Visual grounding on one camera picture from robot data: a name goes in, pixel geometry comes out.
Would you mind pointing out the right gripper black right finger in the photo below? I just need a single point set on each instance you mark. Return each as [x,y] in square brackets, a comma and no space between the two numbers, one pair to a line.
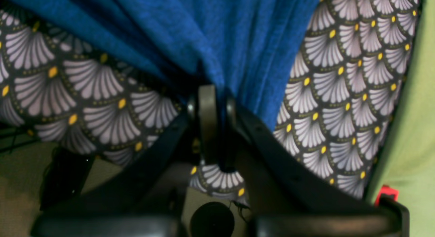
[288,200]

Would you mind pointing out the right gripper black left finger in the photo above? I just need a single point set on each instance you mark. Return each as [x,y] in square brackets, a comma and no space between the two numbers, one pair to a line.
[147,198]

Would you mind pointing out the blue T-shirt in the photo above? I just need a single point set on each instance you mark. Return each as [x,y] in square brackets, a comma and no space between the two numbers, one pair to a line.
[246,46]

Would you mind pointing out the black round stand base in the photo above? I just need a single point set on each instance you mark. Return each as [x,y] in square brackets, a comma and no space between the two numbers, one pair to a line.
[213,219]

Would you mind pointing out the red table clamp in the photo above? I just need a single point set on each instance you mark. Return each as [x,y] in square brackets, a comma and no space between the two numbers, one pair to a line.
[388,192]

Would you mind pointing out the green cloth at table side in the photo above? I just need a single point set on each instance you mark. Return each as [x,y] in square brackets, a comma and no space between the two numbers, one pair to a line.
[407,160]

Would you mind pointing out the fan-patterned tablecloth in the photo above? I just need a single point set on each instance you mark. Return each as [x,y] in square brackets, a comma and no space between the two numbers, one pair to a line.
[343,88]

